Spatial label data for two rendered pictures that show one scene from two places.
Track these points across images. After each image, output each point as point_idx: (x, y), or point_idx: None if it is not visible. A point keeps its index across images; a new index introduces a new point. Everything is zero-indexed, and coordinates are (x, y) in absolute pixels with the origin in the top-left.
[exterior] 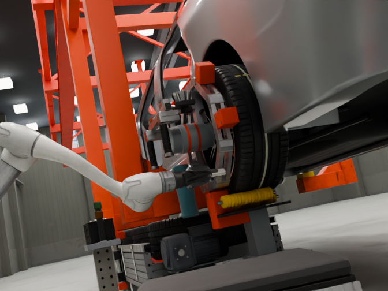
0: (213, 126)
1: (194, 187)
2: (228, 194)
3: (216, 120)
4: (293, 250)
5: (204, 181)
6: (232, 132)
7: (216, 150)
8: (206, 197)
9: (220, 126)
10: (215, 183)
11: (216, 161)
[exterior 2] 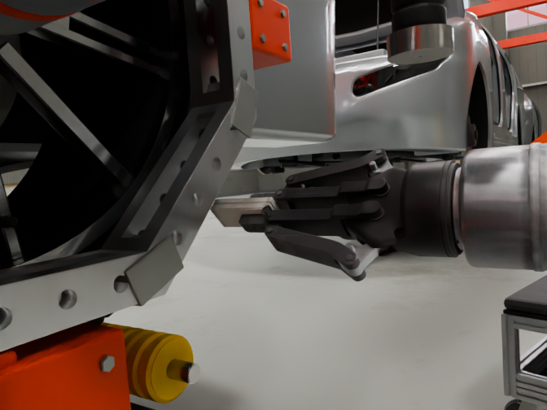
0: (237, 23)
1: (339, 268)
2: (144, 332)
3: (263, 22)
4: (527, 294)
5: (282, 241)
6: (174, 71)
7: (226, 119)
8: (1, 401)
9: (274, 54)
10: (161, 272)
11: (210, 164)
